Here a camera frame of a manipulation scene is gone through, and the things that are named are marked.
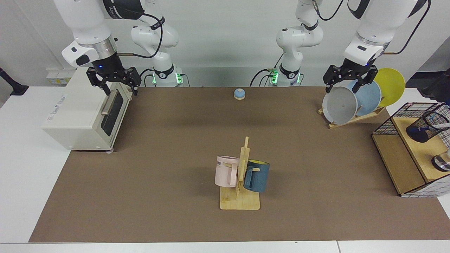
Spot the blue and white marker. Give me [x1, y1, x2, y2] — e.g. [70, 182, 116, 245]
[410, 122, 450, 134]

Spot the black mesh pen holder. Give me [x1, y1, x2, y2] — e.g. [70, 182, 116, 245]
[406, 111, 450, 143]

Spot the light blue plate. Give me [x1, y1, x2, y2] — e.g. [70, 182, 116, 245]
[348, 79, 382, 116]

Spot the grey plate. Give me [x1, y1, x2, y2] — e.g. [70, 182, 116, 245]
[322, 86, 358, 125]

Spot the wooden plate rack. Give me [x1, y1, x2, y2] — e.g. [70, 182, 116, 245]
[318, 105, 386, 129]

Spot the yellow plate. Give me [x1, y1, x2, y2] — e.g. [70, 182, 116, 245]
[372, 68, 406, 108]

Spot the pale toaster oven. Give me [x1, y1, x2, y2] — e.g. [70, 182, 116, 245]
[41, 67, 133, 152]

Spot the dark object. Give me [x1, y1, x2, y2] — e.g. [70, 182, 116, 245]
[420, 69, 450, 104]

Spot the black stand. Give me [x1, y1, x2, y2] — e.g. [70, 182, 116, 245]
[0, 67, 29, 96]

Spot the brown table cloth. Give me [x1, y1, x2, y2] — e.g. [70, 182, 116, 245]
[29, 86, 450, 243]

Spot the dark blue cup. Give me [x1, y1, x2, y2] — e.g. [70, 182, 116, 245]
[243, 160, 270, 193]

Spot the glass lid with silver knob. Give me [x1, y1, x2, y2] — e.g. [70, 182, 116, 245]
[432, 149, 450, 173]

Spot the pink cup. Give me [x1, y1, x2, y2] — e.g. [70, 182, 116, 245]
[215, 156, 240, 188]

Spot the wooden cup stand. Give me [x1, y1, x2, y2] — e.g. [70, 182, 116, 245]
[220, 136, 261, 210]

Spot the white wall socket strip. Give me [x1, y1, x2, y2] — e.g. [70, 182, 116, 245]
[46, 69, 76, 86]

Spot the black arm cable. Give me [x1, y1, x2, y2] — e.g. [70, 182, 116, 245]
[117, 12, 166, 59]
[382, 0, 432, 55]

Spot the wire basket with wooden floor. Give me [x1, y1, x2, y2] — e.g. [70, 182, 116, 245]
[372, 102, 450, 198]

